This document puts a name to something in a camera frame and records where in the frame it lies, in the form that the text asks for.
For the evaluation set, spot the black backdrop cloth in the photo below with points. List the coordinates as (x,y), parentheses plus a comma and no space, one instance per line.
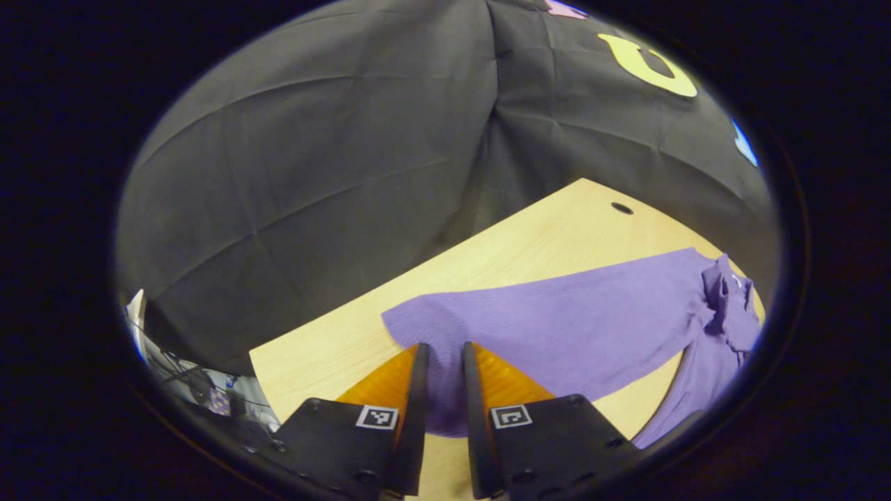
(334,174)

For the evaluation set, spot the white panel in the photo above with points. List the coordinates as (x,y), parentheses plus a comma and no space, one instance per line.
(137,320)

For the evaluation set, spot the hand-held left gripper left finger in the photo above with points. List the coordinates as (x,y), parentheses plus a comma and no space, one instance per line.
(416,417)

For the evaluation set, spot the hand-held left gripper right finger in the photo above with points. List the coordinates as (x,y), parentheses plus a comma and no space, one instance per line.
(473,431)

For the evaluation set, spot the purple polo shirt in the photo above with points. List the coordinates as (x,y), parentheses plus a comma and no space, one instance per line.
(571,327)

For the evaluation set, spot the blue patterned box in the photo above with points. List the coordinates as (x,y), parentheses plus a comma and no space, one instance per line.
(219,402)

